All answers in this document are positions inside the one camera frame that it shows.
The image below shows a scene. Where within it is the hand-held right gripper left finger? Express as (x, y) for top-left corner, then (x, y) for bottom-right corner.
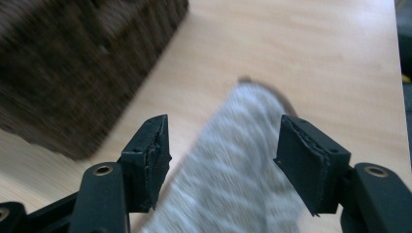
(118, 114), (173, 214)

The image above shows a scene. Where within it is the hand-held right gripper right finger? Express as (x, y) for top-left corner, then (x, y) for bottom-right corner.
(273, 115), (352, 217)

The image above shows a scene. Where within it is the white grey cloth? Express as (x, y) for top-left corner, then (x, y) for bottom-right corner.
(139, 76), (307, 233)

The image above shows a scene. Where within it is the brown woven basket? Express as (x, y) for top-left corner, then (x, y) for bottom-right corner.
(0, 0), (190, 162)

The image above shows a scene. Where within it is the black yellow striped stand base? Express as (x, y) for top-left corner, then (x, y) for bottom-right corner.
(397, 13), (412, 84)

